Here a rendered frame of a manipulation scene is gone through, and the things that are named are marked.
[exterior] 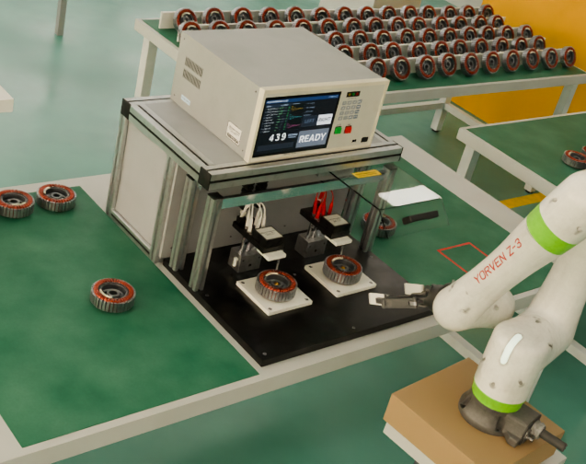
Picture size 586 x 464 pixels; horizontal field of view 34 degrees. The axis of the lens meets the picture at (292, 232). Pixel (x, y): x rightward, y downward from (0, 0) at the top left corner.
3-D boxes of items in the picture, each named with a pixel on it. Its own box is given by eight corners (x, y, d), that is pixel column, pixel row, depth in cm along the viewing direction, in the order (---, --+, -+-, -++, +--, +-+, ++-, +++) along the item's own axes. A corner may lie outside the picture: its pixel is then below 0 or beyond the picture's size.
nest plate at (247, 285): (311, 304, 261) (313, 300, 260) (268, 316, 252) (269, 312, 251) (279, 274, 270) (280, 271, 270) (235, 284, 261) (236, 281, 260)
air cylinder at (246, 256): (258, 268, 271) (263, 251, 268) (237, 272, 266) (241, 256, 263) (248, 259, 274) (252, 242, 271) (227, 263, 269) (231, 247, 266)
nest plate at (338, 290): (375, 287, 276) (376, 284, 275) (337, 297, 267) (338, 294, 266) (342, 260, 285) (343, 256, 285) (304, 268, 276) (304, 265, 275)
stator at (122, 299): (111, 283, 252) (113, 272, 250) (143, 303, 247) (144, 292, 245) (80, 298, 243) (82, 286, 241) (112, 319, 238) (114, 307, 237)
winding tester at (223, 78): (370, 146, 274) (390, 80, 264) (247, 164, 247) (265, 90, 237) (288, 88, 298) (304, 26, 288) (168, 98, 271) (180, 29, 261)
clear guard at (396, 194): (449, 226, 267) (455, 207, 264) (387, 239, 252) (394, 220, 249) (373, 169, 287) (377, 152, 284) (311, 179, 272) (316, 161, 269)
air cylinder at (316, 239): (324, 253, 286) (327, 237, 283) (304, 258, 281) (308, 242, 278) (313, 245, 289) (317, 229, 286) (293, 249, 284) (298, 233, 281)
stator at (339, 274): (367, 282, 275) (371, 271, 273) (338, 289, 268) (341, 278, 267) (342, 261, 282) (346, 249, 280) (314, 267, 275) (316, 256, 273)
